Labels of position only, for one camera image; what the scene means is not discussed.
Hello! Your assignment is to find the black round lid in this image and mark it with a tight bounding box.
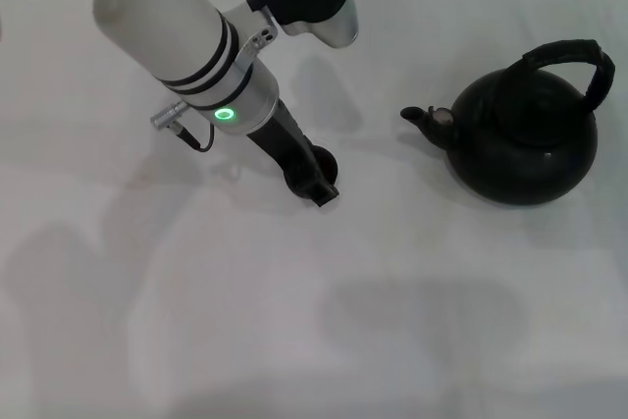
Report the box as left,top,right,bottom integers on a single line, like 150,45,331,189
286,143,340,197

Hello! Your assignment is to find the dark cable with silver plug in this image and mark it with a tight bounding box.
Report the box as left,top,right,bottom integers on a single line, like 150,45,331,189
150,100,217,153

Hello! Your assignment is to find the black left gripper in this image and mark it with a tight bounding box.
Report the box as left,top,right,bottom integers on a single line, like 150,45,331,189
244,98,340,208

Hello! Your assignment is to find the black round teapot with handle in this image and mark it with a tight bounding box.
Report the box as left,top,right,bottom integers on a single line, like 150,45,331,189
399,38,616,208

